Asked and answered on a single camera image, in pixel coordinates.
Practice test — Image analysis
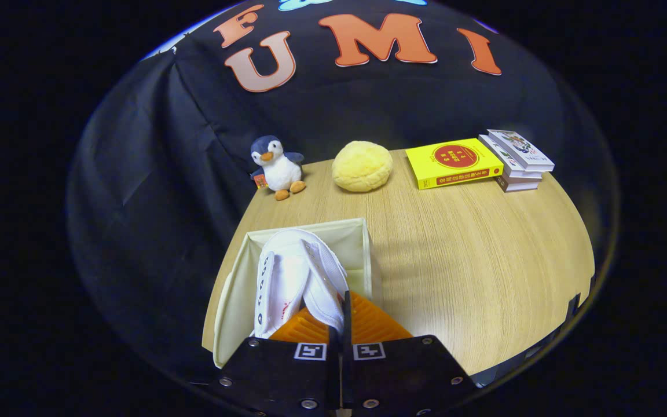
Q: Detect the beige fabric storage box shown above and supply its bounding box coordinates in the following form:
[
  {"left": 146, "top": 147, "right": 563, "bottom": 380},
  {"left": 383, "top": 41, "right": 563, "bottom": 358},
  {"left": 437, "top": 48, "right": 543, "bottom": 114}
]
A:
[{"left": 201, "top": 217, "right": 382, "bottom": 370}]

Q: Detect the black backdrop cloth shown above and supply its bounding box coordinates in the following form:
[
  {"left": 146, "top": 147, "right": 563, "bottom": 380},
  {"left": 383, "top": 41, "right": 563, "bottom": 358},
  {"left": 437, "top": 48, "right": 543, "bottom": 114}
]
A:
[{"left": 67, "top": 0, "right": 621, "bottom": 371}]

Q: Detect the white canvas shoe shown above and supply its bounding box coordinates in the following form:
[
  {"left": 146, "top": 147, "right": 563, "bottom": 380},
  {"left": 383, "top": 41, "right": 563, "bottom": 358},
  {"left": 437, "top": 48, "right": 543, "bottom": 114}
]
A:
[{"left": 251, "top": 228, "right": 350, "bottom": 339}]

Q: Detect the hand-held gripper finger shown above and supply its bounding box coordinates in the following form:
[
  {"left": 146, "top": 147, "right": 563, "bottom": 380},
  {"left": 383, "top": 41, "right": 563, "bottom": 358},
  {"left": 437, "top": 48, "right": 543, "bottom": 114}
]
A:
[
  {"left": 217, "top": 306, "right": 343, "bottom": 417},
  {"left": 342, "top": 290, "right": 478, "bottom": 417}
]

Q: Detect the penguin plush toy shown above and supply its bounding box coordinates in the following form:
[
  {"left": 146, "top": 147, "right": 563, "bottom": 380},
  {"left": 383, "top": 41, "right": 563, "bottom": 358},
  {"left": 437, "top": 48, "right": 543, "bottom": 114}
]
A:
[{"left": 250, "top": 135, "right": 307, "bottom": 202}]

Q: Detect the yellow book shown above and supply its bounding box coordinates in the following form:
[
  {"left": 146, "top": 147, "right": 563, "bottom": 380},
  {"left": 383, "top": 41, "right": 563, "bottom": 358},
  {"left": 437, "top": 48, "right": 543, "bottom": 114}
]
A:
[{"left": 405, "top": 138, "right": 504, "bottom": 191}]

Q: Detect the yellow bread-shaped plush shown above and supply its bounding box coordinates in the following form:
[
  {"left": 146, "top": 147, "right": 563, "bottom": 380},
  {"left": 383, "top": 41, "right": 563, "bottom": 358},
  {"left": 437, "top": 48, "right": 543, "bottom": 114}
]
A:
[{"left": 332, "top": 141, "right": 394, "bottom": 193}]

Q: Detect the white book with picture cover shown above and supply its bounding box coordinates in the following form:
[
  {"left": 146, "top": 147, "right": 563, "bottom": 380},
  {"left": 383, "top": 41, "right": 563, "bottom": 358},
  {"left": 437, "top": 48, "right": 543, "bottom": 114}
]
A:
[{"left": 487, "top": 129, "right": 555, "bottom": 173}]

